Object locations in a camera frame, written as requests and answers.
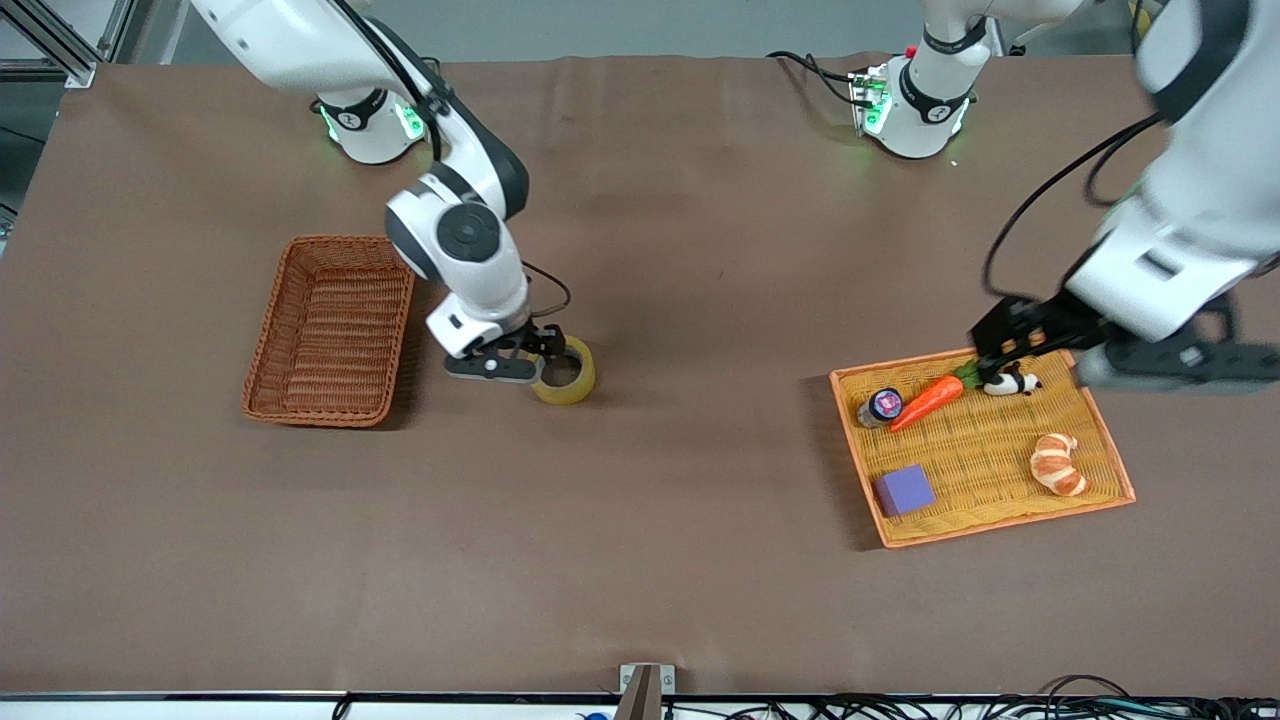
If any small bottle purple cap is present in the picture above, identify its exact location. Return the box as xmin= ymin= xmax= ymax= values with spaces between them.
xmin=857 ymin=386 xmax=905 ymax=429

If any brown wicker basket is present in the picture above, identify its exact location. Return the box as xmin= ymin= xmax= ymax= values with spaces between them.
xmin=240 ymin=235 xmax=420 ymax=429

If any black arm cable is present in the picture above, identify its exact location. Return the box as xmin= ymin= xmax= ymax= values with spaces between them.
xmin=335 ymin=0 xmax=573 ymax=321
xmin=982 ymin=110 xmax=1166 ymax=301

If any purple foam block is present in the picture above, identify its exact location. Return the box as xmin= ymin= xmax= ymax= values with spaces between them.
xmin=873 ymin=465 xmax=938 ymax=518

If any aluminium frame profile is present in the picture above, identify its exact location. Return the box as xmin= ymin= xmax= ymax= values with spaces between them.
xmin=0 ymin=0 xmax=136 ymax=89

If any orange yellow wicker tray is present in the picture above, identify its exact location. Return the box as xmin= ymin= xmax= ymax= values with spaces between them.
xmin=830 ymin=345 xmax=1137 ymax=549

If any brown table cover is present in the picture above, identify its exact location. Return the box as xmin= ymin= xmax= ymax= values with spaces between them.
xmin=0 ymin=52 xmax=1280 ymax=696

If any black cable bundle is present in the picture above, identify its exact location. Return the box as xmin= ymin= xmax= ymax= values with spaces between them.
xmin=660 ymin=675 xmax=1280 ymax=720

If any black left base cable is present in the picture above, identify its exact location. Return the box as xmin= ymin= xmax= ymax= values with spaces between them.
xmin=767 ymin=50 xmax=861 ymax=109

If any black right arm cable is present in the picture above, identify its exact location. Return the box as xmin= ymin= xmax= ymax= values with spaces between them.
xmin=335 ymin=0 xmax=573 ymax=321

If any orange toy carrot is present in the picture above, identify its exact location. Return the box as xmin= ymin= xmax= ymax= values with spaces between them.
xmin=888 ymin=360 xmax=991 ymax=433

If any toy croissant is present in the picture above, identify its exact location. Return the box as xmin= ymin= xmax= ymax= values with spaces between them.
xmin=1030 ymin=432 xmax=1089 ymax=497

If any black white panda toy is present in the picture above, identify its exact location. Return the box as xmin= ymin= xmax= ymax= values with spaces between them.
xmin=985 ymin=365 xmax=1043 ymax=398

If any clear tape roll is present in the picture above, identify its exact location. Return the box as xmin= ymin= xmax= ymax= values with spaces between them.
xmin=529 ymin=336 xmax=598 ymax=407

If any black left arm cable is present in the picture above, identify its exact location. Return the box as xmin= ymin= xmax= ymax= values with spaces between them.
xmin=982 ymin=110 xmax=1166 ymax=301

